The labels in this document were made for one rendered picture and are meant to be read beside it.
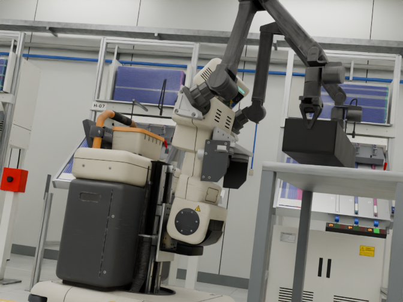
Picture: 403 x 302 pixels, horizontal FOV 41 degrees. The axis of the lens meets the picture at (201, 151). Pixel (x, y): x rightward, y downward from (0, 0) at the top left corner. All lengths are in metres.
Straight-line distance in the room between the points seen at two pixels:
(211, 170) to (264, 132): 3.34
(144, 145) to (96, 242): 0.46
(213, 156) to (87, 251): 0.59
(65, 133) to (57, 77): 0.63
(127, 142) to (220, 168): 0.44
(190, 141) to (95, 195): 0.42
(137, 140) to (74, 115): 3.69
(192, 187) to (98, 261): 0.45
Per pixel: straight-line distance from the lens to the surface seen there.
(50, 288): 2.15
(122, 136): 2.25
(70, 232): 2.14
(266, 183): 1.73
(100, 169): 2.09
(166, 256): 2.23
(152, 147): 2.31
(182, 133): 2.16
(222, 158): 2.03
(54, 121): 5.97
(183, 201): 2.09
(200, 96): 1.98
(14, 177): 3.95
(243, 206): 5.28
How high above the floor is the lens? 0.58
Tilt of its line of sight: 7 degrees up
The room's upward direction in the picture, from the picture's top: 7 degrees clockwise
